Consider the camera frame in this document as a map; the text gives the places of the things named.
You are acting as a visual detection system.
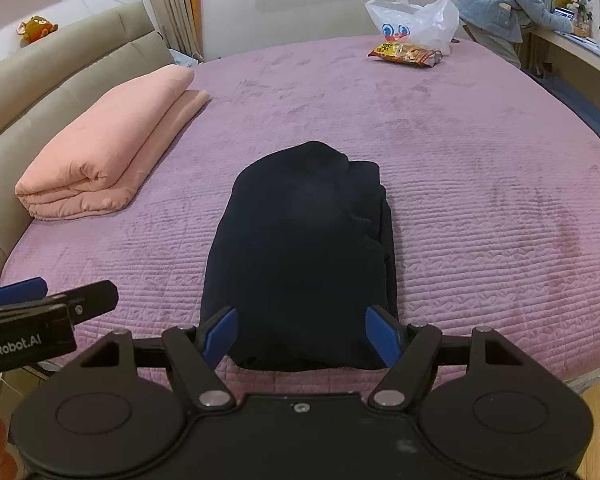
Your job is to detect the yellow red snack packet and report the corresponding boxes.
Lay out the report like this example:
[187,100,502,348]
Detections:
[369,41,445,70]

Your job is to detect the orange plush toy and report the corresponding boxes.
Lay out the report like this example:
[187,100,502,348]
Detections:
[16,15,60,45]

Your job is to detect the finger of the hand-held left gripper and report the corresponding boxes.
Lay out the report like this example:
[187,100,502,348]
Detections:
[66,281,120,322]
[0,276,49,310]

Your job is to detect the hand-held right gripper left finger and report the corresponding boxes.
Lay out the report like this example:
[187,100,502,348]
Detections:
[80,306,239,412]

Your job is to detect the beige curtain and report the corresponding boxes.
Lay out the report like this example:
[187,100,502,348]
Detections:
[137,0,207,64]

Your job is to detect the white plastic bag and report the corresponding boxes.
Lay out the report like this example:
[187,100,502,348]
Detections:
[364,0,461,57]

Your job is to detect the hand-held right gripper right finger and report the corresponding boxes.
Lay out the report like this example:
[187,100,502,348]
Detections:
[364,304,525,412]

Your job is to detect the dark navy jacket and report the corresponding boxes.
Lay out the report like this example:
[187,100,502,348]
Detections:
[200,141,399,372]

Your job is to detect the purple quilted bedspread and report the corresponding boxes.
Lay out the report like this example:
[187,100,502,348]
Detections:
[0,35,600,401]

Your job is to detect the long white desk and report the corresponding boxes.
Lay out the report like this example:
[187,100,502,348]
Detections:
[522,25,600,156]

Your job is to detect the beige padded headboard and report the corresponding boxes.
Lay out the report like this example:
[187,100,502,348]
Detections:
[0,0,174,281]

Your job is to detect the folded pink blanket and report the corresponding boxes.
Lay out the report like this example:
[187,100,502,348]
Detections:
[15,64,211,221]

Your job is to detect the flower vase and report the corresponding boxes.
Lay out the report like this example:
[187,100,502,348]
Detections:
[567,0,596,38]

